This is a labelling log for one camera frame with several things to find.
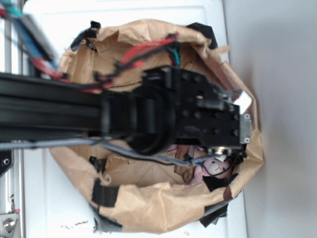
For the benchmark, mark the crumpled brown paper bag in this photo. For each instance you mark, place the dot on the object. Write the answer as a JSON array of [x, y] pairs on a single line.
[[154, 198]]

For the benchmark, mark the pink plush bunny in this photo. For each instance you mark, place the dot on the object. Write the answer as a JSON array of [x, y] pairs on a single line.
[[212, 168]]

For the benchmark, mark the black tape left upper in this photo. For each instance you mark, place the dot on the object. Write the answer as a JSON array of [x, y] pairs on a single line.
[[105, 196]]

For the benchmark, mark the black tape right upper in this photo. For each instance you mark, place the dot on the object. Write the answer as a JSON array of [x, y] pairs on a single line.
[[86, 35]]

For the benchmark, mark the black tape right lower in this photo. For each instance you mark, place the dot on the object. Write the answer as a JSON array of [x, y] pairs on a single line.
[[207, 31]]

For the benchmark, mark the black tape left lower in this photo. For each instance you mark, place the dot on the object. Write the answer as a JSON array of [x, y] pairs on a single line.
[[103, 224]]

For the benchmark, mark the aluminium extrusion rail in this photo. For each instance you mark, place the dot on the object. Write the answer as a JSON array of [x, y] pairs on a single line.
[[12, 182]]

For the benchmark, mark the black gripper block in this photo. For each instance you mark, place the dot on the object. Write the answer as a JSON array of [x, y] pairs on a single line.
[[172, 106]]

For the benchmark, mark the black tape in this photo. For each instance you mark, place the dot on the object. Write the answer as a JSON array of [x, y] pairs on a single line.
[[207, 31], [103, 224], [86, 35], [105, 196]]

